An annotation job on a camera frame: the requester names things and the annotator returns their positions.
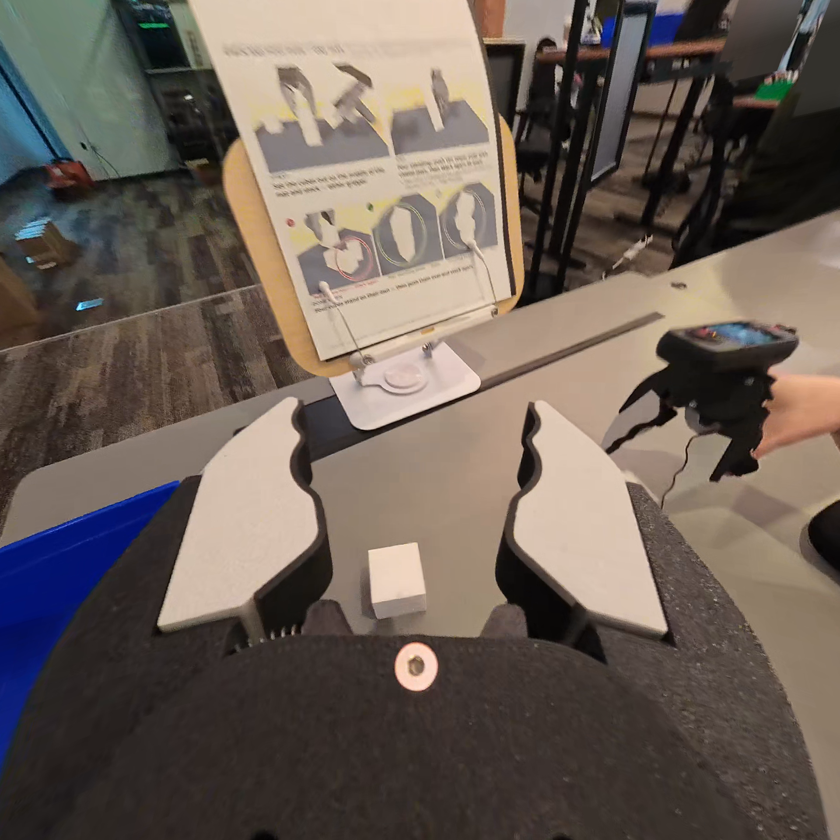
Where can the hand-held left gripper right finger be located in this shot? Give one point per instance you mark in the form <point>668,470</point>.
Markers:
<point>584,531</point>

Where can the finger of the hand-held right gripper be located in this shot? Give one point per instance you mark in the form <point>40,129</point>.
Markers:
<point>646,410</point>
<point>682,466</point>

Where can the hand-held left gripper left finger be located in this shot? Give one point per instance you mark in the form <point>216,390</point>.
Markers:
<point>243,531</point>

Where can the white foam cube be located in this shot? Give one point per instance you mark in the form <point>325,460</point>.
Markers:
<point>397,577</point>

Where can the blue plastic bin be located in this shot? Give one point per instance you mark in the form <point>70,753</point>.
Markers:
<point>52,590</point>

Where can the person's right hand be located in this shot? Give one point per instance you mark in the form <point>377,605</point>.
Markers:
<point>800,413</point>

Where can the black wrist rest pad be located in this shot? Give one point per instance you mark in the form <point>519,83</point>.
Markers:
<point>827,544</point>

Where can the black monitor on stand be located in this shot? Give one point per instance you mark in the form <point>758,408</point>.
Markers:
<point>620,92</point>

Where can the stack of cardboard boxes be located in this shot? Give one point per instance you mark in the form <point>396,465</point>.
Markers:
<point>16,302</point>

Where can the printed instruction sheet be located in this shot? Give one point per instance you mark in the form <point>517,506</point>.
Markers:
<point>367,197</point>

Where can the black storage rack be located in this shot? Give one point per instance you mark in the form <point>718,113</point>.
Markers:
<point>170,79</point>

